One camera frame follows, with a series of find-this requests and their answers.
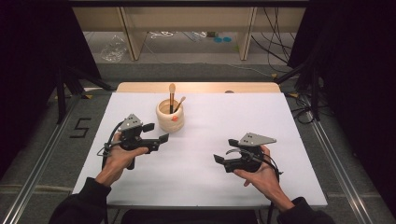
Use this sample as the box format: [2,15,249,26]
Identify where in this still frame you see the aluminium rail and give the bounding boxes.
[302,92,375,224]
[1,92,82,224]

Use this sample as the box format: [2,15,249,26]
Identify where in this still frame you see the black cable bundle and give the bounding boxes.
[286,91,321,125]

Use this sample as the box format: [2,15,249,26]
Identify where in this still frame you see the black metal stand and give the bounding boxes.
[274,59,321,121]
[55,64,115,125]

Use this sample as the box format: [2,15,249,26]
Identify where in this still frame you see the clear plastic bag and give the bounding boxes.
[100,35,129,63]

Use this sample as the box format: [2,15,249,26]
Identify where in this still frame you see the small makeup brush black handle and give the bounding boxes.
[173,95,187,114]

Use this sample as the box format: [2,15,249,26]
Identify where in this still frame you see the right hand-held gripper cable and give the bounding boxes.
[225,147,284,224]

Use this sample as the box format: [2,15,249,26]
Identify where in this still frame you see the thin white floor cable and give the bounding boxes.
[226,63,276,77]

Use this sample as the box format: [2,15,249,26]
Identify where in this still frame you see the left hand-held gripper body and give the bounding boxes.
[116,113,162,171]

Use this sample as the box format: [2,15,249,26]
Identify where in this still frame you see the light wooden desk frame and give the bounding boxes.
[73,7,307,62]

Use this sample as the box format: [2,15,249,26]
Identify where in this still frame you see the hanging black cables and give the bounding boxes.
[250,7,297,65]

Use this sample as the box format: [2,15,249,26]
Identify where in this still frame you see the cream ribbed brush holder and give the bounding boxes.
[155,98,185,133]

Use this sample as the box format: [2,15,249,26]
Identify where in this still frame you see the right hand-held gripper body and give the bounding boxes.
[223,133,277,174]

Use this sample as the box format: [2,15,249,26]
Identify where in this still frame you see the left hand-held gripper cable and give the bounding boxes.
[96,120,125,224]

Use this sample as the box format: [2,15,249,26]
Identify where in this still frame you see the white cord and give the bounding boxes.
[148,30,176,40]

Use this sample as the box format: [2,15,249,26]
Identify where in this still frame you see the person's left hand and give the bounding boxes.
[94,132,149,188]

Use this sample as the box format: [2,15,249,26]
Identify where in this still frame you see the black curtain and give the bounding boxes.
[288,0,396,216]
[0,0,103,180]

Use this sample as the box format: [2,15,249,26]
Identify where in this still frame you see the hand-held gripper cable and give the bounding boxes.
[225,147,284,224]
[96,120,125,224]

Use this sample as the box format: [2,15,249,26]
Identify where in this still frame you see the person's right hand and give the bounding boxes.
[233,145,283,202]

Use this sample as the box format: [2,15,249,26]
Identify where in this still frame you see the white foam board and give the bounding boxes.
[72,91,329,209]

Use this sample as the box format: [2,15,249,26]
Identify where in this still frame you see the large makeup brush black handle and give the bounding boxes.
[168,82,177,115]

